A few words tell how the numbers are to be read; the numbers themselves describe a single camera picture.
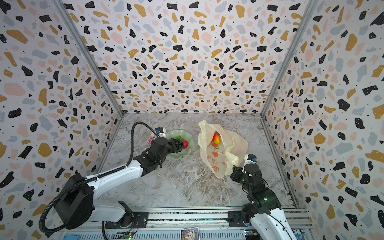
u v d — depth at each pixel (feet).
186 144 3.20
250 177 1.82
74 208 1.33
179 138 3.30
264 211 1.62
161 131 2.40
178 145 2.87
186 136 3.38
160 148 2.07
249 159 2.21
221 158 3.24
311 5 2.32
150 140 3.38
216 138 3.36
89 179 1.46
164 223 2.41
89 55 2.83
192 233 2.27
